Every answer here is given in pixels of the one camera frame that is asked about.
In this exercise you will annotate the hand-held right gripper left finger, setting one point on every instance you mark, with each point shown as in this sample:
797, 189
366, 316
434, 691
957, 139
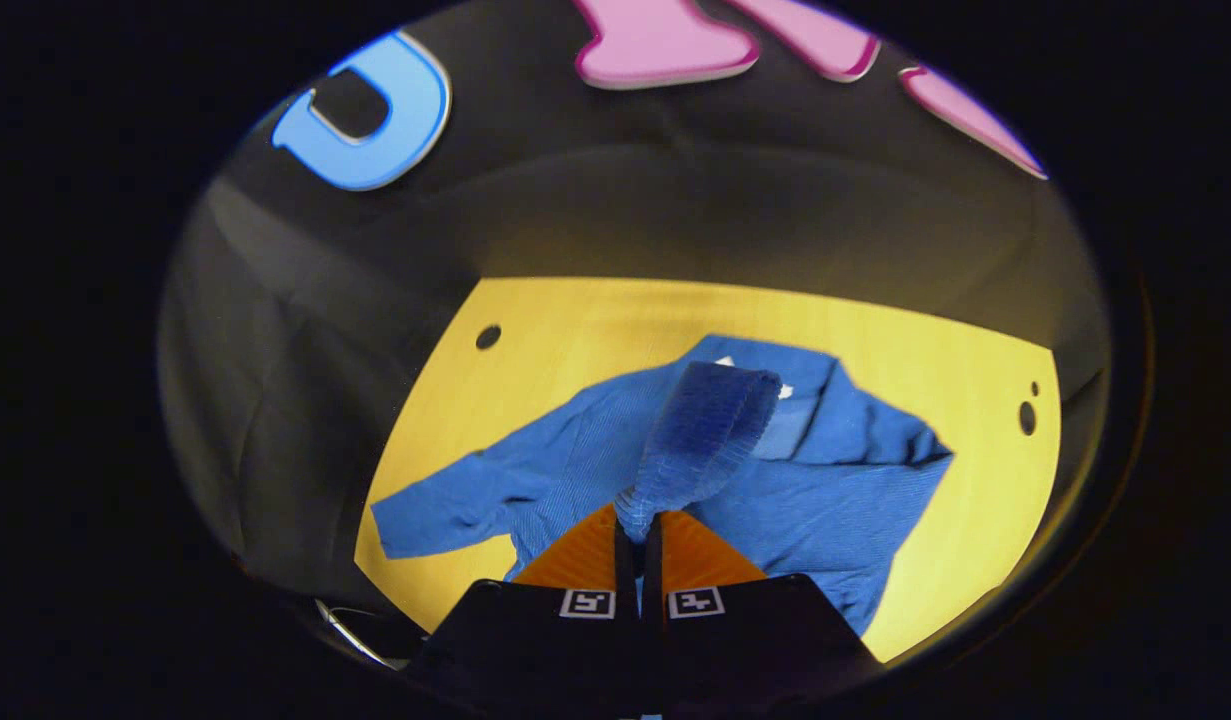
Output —
625, 580

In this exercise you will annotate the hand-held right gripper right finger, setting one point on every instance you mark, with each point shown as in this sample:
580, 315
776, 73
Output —
652, 580

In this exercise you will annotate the blue button shirt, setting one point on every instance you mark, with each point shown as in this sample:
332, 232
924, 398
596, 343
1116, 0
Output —
825, 490

